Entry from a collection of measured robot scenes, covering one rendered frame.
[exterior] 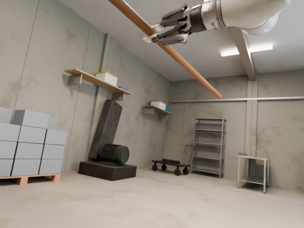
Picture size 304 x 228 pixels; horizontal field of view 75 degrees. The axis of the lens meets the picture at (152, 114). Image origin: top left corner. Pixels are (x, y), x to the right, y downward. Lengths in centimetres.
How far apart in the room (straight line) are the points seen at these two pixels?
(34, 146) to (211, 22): 315
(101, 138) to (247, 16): 438
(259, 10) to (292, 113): 664
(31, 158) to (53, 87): 167
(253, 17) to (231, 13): 6
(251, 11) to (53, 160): 342
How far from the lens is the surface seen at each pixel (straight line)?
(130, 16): 70
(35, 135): 343
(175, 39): 69
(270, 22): 75
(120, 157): 424
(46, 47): 464
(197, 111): 766
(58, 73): 466
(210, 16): 64
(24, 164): 344
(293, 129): 710
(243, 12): 61
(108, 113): 489
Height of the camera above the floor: 76
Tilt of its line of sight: 9 degrees up
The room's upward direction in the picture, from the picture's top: 7 degrees clockwise
